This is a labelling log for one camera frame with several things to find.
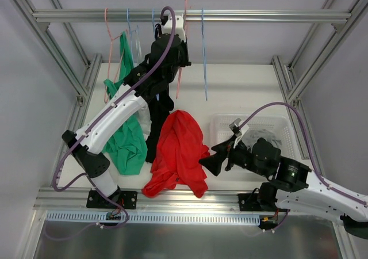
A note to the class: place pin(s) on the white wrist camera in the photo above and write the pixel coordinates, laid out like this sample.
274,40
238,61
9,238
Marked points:
238,130
176,22

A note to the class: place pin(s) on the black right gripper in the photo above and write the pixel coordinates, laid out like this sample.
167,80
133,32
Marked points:
229,154

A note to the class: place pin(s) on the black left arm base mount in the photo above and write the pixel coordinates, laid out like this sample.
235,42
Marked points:
127,199

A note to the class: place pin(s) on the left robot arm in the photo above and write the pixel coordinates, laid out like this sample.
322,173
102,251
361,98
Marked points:
143,84

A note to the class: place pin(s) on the black tank top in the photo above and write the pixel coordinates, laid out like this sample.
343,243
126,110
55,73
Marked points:
159,109

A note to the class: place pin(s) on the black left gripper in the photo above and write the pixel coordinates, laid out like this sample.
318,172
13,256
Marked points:
184,53

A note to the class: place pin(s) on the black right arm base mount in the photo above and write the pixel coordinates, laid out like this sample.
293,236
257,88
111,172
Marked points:
248,202

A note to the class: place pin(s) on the green tank top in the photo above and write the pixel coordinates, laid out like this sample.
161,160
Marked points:
126,147

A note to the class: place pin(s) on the aluminium frame structure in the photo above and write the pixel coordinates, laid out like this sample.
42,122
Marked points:
72,44

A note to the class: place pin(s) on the white plastic basket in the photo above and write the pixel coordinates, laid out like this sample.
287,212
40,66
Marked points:
219,130

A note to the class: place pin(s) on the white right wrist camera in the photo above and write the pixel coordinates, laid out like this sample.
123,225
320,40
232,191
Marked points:
238,130

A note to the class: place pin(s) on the white slotted cable duct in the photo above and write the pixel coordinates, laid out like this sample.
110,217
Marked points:
153,217

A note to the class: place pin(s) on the pink hanger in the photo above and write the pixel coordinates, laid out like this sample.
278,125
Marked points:
185,26
112,39

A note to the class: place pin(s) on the aluminium hanging rail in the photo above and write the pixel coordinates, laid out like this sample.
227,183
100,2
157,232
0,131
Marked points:
145,15

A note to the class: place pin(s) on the red tank top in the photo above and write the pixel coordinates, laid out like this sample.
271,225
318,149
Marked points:
179,149

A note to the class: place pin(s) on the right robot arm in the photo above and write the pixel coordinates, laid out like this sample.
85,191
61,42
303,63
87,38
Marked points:
291,185

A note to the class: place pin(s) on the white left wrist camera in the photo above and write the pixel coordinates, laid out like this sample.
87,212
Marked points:
176,22

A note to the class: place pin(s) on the grey tank top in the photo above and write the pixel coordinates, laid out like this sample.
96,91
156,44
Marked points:
251,137

